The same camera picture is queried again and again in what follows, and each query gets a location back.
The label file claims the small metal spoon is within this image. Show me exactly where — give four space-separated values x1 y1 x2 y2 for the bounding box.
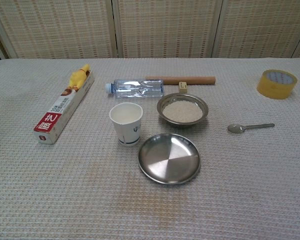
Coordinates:
227 123 275 134

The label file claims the white paper cup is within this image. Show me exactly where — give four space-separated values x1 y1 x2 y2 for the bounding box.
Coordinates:
109 102 144 147

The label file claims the stainless steel bowl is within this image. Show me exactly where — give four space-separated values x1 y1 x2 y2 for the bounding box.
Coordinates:
137 133 202 186
156 93 209 129

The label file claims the clear plastic water bottle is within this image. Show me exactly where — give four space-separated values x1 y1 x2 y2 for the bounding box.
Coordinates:
104 78 165 99

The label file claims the wooden rolling pin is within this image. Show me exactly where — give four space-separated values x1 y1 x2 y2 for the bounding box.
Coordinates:
145 75 217 86

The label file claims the yellow rubber chicken toy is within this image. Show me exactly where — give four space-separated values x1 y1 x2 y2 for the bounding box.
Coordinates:
66 63 91 93

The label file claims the woven folding screen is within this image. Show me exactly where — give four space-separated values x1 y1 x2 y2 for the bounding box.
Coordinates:
0 0 300 60

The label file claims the long cling wrap box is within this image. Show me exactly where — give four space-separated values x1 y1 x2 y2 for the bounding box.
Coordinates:
33 70 95 145

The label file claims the beige woven tablecloth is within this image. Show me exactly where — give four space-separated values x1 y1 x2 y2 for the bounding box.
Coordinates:
0 57 300 240

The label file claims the yellow packing tape roll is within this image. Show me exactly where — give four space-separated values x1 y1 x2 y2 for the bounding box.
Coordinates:
256 69 298 100

